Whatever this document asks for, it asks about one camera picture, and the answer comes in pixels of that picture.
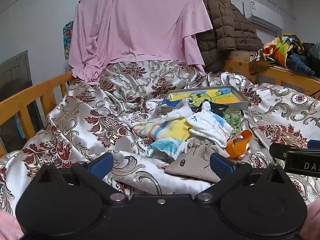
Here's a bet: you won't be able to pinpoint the grey cabinet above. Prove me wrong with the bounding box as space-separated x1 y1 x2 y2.
0 50 44 140

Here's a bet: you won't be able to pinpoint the grey metal tray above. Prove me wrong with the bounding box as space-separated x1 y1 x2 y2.
160 85 250 115

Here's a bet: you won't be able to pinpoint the dark green cloth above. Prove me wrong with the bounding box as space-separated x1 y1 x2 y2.
302 42 320 78

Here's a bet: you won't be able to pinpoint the colourful wall poster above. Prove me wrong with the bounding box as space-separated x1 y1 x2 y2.
62 21 74 60

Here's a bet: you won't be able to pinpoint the white air conditioner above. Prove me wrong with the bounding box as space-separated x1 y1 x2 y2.
242 0 285 29

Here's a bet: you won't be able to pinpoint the green patterned packet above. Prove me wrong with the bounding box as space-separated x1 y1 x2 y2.
221 107 243 133

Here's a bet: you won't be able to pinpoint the yellow striped towel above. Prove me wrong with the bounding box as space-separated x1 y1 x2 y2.
132 116 193 142

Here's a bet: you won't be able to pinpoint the plain white cloth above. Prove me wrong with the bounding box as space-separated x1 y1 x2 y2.
160 99 193 123

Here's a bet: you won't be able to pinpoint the wooden bed frame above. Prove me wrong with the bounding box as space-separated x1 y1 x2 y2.
224 51 320 99

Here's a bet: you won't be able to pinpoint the blue yellow cartoon towel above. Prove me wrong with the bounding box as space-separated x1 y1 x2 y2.
162 87 242 108

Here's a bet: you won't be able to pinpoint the orange plastic cup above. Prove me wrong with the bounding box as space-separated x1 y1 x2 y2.
224 129 253 159

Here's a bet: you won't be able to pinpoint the small clear printed bag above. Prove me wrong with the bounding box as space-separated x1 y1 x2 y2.
127 112 150 128

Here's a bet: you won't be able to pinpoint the wooden bed rail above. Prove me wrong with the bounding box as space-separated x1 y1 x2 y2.
0 71 74 155

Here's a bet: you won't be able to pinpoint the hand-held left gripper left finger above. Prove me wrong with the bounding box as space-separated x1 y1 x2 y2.
32 152 129 204

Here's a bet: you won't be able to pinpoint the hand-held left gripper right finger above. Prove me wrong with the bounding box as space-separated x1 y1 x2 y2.
195 152 290 204

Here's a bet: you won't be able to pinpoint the light blue soft packet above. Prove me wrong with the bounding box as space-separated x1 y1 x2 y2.
145 137 188 163

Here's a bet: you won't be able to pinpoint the floral satin blanket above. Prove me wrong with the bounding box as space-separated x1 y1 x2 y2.
0 60 320 215

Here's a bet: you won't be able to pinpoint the blue jeans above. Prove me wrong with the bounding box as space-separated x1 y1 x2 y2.
286 52 316 77

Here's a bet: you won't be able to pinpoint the white quilted cloth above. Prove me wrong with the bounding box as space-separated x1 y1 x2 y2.
186 102 233 148

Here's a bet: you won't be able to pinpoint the beige knit drawstring pouch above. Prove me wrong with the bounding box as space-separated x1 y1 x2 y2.
164 140 230 183

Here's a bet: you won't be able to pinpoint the brown quilted jacket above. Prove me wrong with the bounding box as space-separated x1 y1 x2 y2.
195 0 264 73

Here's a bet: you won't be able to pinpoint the pink bed sheet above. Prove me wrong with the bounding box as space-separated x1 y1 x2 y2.
68 0 213 85

